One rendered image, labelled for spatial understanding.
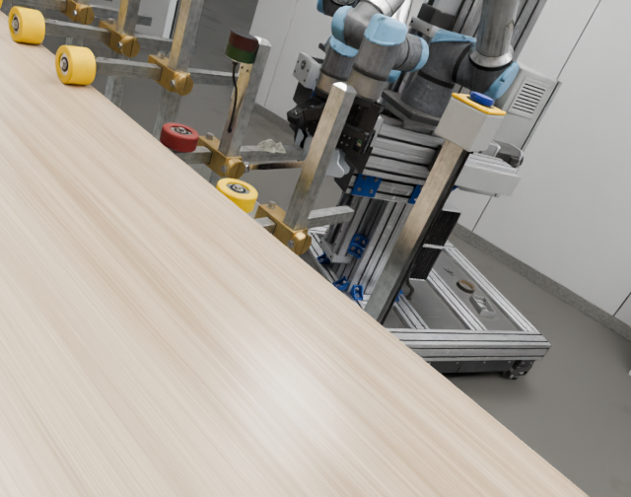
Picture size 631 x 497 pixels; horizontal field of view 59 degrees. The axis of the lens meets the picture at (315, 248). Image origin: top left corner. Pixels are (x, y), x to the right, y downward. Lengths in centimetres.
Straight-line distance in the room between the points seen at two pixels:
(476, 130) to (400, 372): 39
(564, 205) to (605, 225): 26
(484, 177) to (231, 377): 128
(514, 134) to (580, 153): 156
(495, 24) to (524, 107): 64
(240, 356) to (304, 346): 10
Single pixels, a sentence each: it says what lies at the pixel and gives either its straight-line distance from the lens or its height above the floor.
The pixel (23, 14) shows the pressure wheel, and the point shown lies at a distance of 157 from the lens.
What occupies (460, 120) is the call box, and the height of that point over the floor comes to 119.
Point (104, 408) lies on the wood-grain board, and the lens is 59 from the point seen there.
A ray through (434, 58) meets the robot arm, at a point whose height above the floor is 118.
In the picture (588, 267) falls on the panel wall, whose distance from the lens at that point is 379.
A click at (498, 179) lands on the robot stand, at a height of 93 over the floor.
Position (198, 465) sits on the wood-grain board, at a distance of 57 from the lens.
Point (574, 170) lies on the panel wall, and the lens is 371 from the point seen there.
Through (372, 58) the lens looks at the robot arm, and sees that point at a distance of 113.
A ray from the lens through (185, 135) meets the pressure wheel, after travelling 125.
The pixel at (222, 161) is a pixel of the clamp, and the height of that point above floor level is 86.
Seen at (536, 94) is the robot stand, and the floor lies 117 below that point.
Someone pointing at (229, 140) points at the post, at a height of 91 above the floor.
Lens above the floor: 134
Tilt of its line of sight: 27 degrees down
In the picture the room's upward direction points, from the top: 22 degrees clockwise
